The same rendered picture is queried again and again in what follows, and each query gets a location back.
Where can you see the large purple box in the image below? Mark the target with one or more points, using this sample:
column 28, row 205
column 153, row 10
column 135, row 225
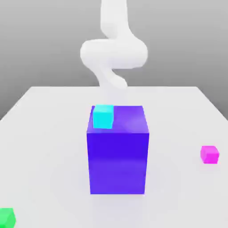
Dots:
column 117, row 160

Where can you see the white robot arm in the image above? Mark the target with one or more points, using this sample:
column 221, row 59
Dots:
column 114, row 53

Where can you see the small green cube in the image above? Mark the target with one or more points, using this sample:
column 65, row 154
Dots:
column 6, row 218

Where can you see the small cyan cube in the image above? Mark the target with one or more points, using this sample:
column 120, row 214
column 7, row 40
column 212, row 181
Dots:
column 103, row 117

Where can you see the small magenta cube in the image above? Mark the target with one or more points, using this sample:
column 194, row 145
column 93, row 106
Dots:
column 210, row 155

